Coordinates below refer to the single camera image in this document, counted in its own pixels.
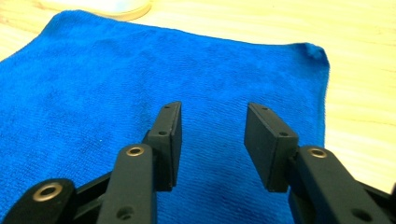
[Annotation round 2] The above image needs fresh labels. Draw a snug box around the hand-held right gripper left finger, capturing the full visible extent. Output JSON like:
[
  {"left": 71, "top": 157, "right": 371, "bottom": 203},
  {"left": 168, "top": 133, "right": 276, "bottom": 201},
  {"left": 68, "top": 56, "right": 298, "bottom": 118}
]
[{"left": 96, "top": 101, "right": 183, "bottom": 224}]

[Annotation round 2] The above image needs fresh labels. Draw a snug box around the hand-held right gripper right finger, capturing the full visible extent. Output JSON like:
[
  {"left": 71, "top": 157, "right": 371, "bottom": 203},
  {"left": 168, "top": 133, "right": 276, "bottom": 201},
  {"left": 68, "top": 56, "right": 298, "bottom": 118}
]
[{"left": 243, "top": 102, "right": 394, "bottom": 224}]

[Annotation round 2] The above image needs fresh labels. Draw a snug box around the blue towel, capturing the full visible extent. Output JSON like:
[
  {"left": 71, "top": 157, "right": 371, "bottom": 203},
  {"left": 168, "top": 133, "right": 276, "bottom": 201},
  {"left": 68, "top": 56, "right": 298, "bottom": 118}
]
[{"left": 0, "top": 9, "right": 331, "bottom": 224}]

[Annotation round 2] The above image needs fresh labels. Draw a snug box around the white dish with wooden base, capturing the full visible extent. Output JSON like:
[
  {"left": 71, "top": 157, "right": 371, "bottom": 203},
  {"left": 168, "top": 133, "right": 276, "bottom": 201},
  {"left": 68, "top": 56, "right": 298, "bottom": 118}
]
[{"left": 36, "top": 0, "right": 153, "bottom": 22}]

